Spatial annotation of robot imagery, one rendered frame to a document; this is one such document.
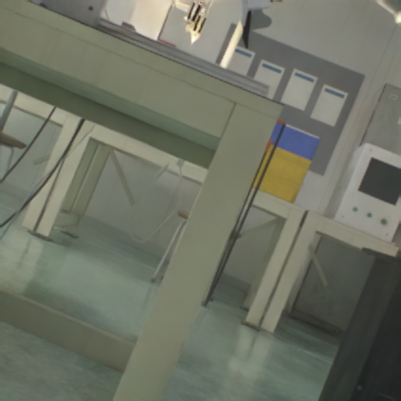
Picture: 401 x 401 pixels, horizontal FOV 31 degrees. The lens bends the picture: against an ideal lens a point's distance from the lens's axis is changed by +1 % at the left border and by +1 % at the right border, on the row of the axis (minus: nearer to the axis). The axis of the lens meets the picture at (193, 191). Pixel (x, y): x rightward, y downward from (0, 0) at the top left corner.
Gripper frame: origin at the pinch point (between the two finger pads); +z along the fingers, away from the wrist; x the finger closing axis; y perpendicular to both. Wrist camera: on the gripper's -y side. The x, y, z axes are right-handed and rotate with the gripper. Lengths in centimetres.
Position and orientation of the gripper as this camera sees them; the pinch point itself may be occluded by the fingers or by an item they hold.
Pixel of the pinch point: (243, 38)
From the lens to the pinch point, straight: 150.1
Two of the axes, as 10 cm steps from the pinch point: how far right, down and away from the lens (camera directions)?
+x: 1.2, 0.6, 9.9
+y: 9.8, 1.3, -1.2
